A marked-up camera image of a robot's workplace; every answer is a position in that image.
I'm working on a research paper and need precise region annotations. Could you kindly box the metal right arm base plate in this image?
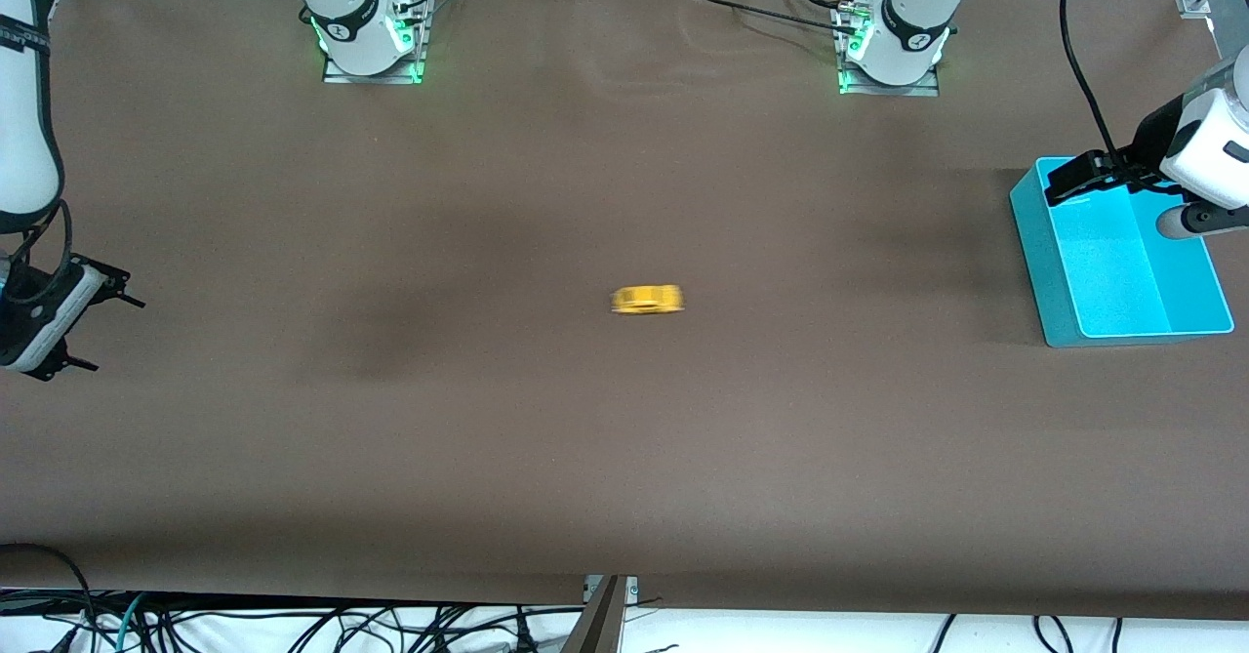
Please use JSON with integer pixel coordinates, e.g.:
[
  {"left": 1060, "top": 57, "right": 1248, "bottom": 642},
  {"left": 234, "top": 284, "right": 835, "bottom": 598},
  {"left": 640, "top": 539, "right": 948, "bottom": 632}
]
[{"left": 322, "top": 0, "right": 426, "bottom": 86}]

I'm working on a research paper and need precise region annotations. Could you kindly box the black looping floor cable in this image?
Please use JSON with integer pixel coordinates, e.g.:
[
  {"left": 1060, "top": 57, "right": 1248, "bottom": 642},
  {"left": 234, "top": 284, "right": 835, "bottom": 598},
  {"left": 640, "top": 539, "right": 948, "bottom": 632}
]
[{"left": 0, "top": 543, "right": 101, "bottom": 653}]

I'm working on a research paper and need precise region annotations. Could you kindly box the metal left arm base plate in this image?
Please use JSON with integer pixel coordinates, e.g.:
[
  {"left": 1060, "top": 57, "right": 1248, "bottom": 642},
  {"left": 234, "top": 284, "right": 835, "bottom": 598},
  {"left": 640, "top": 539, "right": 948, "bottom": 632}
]
[{"left": 837, "top": 0, "right": 941, "bottom": 98}]

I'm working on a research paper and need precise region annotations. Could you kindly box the long black base cable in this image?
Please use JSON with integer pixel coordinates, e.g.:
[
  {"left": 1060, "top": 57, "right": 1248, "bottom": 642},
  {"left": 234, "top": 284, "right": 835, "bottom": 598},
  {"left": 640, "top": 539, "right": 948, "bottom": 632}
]
[{"left": 673, "top": 0, "right": 860, "bottom": 35}]

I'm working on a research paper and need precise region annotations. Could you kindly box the yellow beetle toy car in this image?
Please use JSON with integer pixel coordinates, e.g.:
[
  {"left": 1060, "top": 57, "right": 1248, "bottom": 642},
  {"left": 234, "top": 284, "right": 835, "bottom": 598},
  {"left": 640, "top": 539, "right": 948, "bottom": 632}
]
[{"left": 610, "top": 284, "right": 686, "bottom": 317}]

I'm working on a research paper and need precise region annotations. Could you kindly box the aluminium frame profile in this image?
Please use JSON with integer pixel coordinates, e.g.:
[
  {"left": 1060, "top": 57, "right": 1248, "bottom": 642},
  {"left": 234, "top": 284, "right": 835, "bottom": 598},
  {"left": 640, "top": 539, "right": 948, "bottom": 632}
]
[{"left": 561, "top": 575, "right": 640, "bottom": 653}]

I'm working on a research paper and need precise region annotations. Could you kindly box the brown table cover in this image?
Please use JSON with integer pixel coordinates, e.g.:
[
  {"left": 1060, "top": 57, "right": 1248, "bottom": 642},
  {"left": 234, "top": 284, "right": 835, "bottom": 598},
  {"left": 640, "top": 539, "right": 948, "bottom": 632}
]
[{"left": 0, "top": 0, "right": 1249, "bottom": 623}]

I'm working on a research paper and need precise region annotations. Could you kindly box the cyan plastic bin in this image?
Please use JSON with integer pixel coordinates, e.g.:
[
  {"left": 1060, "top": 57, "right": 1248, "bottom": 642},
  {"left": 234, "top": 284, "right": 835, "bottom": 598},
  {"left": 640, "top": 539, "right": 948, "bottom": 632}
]
[{"left": 1008, "top": 155, "right": 1236, "bottom": 349}]

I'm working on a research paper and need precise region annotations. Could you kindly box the teal floor cable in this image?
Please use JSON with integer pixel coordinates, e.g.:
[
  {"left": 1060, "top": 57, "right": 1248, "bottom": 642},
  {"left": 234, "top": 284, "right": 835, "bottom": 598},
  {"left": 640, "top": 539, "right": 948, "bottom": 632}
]
[{"left": 113, "top": 592, "right": 149, "bottom": 653}]

